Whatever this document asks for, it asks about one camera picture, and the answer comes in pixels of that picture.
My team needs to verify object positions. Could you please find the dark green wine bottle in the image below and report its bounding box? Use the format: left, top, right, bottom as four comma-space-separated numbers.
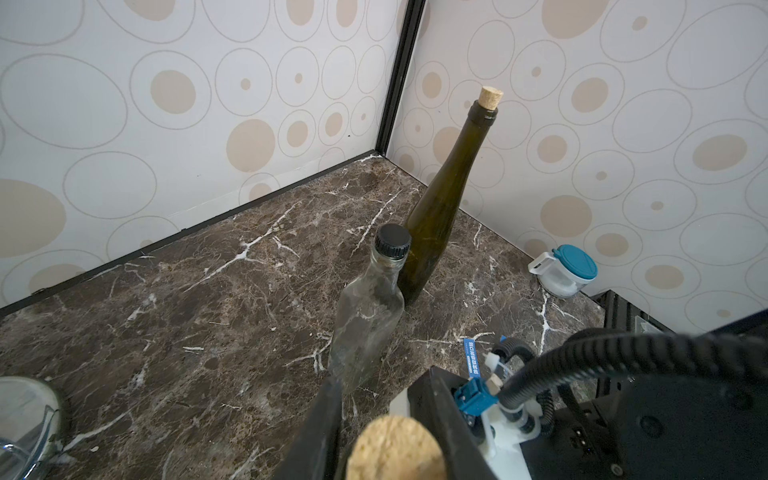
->
398, 86, 503, 306

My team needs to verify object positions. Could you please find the chrome glass holder stand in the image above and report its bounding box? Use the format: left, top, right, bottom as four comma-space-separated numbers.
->
1, 376, 67, 479

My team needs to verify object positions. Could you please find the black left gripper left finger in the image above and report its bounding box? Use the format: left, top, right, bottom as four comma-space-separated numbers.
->
272, 377, 342, 479

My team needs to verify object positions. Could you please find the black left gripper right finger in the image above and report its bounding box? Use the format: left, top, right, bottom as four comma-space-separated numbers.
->
407, 367, 496, 480

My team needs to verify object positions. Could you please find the tall clear corked bottle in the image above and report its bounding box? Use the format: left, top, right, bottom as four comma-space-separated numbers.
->
344, 415, 448, 479

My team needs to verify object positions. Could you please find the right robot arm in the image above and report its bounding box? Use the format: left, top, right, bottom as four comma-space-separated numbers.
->
488, 312, 767, 479

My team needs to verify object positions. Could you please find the clear bottle black cap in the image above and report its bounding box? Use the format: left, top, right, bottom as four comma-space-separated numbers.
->
328, 223, 411, 394

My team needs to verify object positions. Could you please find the white teal round object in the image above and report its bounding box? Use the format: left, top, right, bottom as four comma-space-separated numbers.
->
528, 244, 598, 299

